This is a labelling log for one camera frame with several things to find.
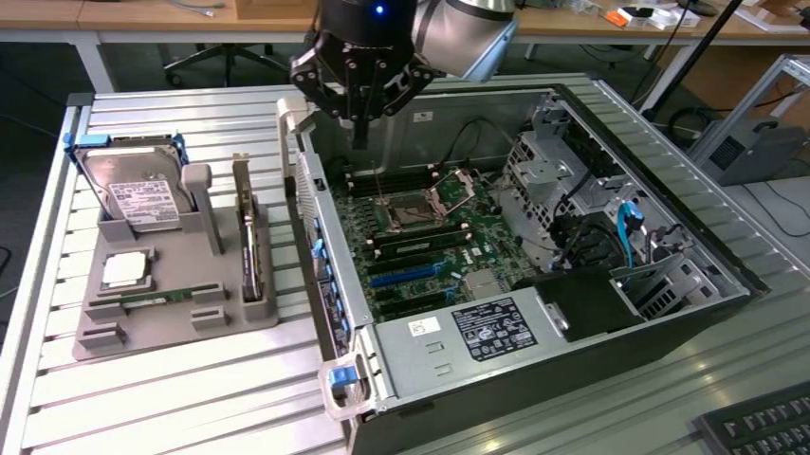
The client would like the open black PC case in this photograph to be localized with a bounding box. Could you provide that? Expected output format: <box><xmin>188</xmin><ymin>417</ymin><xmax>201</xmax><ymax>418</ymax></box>
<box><xmin>276</xmin><ymin>83</ymin><xmax>771</xmax><ymax>455</ymax></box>

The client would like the grey plastic parts rack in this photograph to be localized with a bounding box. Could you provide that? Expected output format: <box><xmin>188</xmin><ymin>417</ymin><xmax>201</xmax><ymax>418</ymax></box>
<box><xmin>70</xmin><ymin>163</ymin><xmax>280</xmax><ymax>362</ymax></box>

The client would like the silver disk bay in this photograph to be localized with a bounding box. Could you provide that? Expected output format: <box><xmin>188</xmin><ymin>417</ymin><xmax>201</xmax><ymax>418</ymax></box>
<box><xmin>609</xmin><ymin>253</ymin><xmax>741</xmax><ymax>323</ymax></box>

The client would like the metal socket cover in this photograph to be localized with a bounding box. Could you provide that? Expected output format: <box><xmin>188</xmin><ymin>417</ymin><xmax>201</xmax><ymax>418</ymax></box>
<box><xmin>428</xmin><ymin>168</ymin><xmax>489</xmax><ymax>214</ymax></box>

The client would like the CPU socket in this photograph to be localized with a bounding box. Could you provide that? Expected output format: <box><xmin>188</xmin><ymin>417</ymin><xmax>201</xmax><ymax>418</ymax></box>
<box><xmin>376</xmin><ymin>191</ymin><xmax>444</xmax><ymax>233</ymax></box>

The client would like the green motherboard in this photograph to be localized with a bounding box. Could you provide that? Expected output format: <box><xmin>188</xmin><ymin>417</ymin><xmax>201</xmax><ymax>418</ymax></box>
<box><xmin>330</xmin><ymin>163</ymin><xmax>539</xmax><ymax>323</ymax></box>

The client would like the silver metal drive cage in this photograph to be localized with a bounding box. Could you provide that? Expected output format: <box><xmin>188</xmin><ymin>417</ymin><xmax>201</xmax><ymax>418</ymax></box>
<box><xmin>502</xmin><ymin>130</ymin><xmax>633</xmax><ymax>247</ymax></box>

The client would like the grey computer tower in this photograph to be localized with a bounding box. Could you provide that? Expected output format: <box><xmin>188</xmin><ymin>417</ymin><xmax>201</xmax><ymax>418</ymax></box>
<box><xmin>688</xmin><ymin>118</ymin><xmax>804</xmax><ymax>189</ymax></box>

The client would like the black RAM slot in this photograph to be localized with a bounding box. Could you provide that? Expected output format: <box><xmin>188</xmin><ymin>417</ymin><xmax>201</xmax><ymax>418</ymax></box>
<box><xmin>350</xmin><ymin>179</ymin><xmax>441</xmax><ymax>199</ymax></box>
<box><xmin>348</xmin><ymin>173</ymin><xmax>438</xmax><ymax>193</ymax></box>
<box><xmin>345</xmin><ymin>163</ymin><xmax>436</xmax><ymax>181</ymax></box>
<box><xmin>346</xmin><ymin>168</ymin><xmax>437</xmax><ymax>187</ymax></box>

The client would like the long black expansion slot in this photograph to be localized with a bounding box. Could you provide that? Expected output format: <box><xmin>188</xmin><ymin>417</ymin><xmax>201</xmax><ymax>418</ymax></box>
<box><xmin>377</xmin><ymin>289</ymin><xmax>448</xmax><ymax>312</ymax></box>
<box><xmin>364</xmin><ymin>253</ymin><xmax>437</xmax><ymax>277</ymax></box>
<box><xmin>380</xmin><ymin>300</ymin><xmax>450</xmax><ymax>321</ymax></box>

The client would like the black tripod pole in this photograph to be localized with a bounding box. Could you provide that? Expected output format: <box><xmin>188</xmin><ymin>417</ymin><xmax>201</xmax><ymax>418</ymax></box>
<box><xmin>637</xmin><ymin>0</ymin><xmax>745</xmax><ymax>124</ymax></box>

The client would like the green RAM stick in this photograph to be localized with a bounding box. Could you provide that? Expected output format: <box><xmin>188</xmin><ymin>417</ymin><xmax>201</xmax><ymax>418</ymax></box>
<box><xmin>86</xmin><ymin>288</ymin><xmax>194</xmax><ymax>309</ymax></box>

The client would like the white small box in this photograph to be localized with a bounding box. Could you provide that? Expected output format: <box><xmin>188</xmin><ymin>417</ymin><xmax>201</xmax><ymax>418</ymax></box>
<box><xmin>648</xmin><ymin>9</ymin><xmax>700</xmax><ymax>30</ymax></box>

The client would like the green graphics card black cooler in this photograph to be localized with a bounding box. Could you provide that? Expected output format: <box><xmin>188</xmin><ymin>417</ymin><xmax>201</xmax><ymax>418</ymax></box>
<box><xmin>230</xmin><ymin>152</ymin><xmax>266</xmax><ymax>302</ymax></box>

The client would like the wooden desk white frame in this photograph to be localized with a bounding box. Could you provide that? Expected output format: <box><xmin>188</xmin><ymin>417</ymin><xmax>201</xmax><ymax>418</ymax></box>
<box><xmin>510</xmin><ymin>0</ymin><xmax>810</xmax><ymax>110</ymax></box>
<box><xmin>0</xmin><ymin>0</ymin><xmax>321</xmax><ymax>94</ymax></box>

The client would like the silver chipset heatsink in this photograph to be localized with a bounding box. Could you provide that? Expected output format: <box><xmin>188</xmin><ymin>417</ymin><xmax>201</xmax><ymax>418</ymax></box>
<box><xmin>460</xmin><ymin>272</ymin><xmax>506</xmax><ymax>295</ymax></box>

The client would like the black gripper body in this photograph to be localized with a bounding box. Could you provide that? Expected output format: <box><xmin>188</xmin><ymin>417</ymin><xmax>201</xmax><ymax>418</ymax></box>
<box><xmin>313</xmin><ymin>0</ymin><xmax>420</xmax><ymax>65</ymax></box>

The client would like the black installed RAM stick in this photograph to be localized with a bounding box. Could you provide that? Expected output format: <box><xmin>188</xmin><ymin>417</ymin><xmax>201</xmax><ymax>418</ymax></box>
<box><xmin>372</xmin><ymin>230</ymin><xmax>473</xmax><ymax>261</ymax></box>

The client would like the aluminium profile frame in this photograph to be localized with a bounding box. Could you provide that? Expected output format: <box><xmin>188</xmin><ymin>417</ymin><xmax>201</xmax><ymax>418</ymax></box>
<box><xmin>685</xmin><ymin>52</ymin><xmax>810</xmax><ymax>157</ymax></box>

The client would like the hard disk in blue caddy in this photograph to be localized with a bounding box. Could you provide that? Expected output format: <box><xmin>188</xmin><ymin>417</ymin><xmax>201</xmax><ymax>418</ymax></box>
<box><xmin>61</xmin><ymin>134</ymin><xmax>197</xmax><ymax>233</ymax></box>

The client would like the black keyboard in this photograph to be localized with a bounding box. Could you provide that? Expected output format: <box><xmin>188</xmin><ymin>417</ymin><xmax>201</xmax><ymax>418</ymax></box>
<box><xmin>692</xmin><ymin>381</ymin><xmax>810</xmax><ymax>455</ymax></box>

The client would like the silver power supply unit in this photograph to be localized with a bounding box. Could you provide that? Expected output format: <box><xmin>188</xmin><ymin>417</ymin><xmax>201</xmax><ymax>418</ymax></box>
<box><xmin>372</xmin><ymin>287</ymin><xmax>575</xmax><ymax>400</ymax></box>

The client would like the black office chair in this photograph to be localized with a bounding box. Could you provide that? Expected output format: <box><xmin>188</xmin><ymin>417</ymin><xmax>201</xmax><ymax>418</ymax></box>
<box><xmin>161</xmin><ymin>42</ymin><xmax>296</xmax><ymax>86</ymax></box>

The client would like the silver CPU chip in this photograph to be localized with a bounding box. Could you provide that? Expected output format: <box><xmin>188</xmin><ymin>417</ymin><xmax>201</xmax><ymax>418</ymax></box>
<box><xmin>101</xmin><ymin>253</ymin><xmax>153</xmax><ymax>288</ymax></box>

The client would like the cardboard box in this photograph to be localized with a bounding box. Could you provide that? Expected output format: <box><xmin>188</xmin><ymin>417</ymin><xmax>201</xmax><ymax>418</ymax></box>
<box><xmin>233</xmin><ymin>0</ymin><xmax>317</xmax><ymax>20</ymax></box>

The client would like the blue flat wire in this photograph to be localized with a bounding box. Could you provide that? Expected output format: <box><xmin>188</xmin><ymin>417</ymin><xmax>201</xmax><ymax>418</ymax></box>
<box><xmin>616</xmin><ymin>201</ymin><xmax>644</xmax><ymax>272</ymax></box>

